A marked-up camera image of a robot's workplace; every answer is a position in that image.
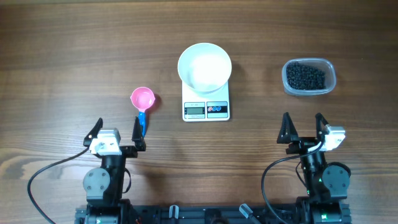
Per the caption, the pink scoop blue handle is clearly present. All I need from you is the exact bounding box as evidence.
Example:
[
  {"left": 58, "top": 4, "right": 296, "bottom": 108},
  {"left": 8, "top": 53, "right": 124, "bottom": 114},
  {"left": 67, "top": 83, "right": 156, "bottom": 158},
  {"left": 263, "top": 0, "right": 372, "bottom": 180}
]
[{"left": 130, "top": 86, "right": 155, "bottom": 137}]

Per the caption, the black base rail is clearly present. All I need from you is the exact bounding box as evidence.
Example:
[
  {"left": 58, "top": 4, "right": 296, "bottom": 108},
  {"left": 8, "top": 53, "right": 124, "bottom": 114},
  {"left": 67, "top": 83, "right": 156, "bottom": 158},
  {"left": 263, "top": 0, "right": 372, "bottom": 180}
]
[{"left": 74, "top": 203, "right": 352, "bottom": 224}]

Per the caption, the clear plastic bean container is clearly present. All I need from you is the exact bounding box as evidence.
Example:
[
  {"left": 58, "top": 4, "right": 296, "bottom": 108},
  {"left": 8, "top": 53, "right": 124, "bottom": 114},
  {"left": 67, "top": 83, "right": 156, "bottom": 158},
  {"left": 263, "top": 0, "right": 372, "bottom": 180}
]
[{"left": 282, "top": 58, "right": 336, "bottom": 96}]

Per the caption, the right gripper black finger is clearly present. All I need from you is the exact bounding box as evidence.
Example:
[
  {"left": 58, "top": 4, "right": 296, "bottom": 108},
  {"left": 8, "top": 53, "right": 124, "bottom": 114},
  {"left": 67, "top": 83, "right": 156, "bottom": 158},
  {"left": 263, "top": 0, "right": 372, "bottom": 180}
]
[
  {"left": 315, "top": 113, "right": 328, "bottom": 142},
  {"left": 277, "top": 112, "right": 299, "bottom": 144}
]

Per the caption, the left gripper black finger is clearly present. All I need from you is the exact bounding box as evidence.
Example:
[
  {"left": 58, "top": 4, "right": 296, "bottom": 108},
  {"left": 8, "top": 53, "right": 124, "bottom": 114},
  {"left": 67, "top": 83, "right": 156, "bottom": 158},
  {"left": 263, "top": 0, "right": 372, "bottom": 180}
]
[
  {"left": 83, "top": 118, "right": 103, "bottom": 147},
  {"left": 131, "top": 117, "right": 146, "bottom": 151}
]

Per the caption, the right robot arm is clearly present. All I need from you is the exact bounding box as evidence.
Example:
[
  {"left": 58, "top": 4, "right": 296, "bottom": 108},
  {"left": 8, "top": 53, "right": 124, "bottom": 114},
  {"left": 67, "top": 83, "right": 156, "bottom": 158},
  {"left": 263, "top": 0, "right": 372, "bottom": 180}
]
[{"left": 277, "top": 113, "right": 351, "bottom": 223}]

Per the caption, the white round bowl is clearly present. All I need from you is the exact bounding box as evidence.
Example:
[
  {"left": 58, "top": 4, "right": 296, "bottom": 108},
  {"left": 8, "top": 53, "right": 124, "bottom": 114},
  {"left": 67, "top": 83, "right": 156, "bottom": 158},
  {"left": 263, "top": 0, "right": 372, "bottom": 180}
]
[{"left": 177, "top": 42, "right": 232, "bottom": 96}]

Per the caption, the black beans pile in container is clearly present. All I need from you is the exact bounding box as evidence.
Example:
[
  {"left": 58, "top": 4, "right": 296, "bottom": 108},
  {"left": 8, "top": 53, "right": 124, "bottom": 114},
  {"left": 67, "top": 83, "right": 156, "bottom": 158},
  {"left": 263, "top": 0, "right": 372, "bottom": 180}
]
[{"left": 286, "top": 62, "right": 325, "bottom": 90}]

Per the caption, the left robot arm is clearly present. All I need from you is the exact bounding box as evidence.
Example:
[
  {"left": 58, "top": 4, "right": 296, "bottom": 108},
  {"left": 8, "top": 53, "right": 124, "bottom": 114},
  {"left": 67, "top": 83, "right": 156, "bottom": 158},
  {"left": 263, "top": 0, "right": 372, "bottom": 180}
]
[{"left": 75, "top": 118, "right": 146, "bottom": 224}]

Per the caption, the right black camera cable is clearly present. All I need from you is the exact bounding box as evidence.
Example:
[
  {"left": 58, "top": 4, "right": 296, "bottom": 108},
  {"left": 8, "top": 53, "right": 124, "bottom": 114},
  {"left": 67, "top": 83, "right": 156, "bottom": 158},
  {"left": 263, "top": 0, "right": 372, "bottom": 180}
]
[{"left": 261, "top": 141, "right": 324, "bottom": 224}]

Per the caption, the white digital kitchen scale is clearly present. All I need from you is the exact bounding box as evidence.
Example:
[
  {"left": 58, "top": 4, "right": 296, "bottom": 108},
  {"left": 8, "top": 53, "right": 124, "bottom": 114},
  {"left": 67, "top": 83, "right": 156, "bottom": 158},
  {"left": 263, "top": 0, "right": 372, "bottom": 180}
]
[{"left": 182, "top": 83, "right": 230, "bottom": 122}]

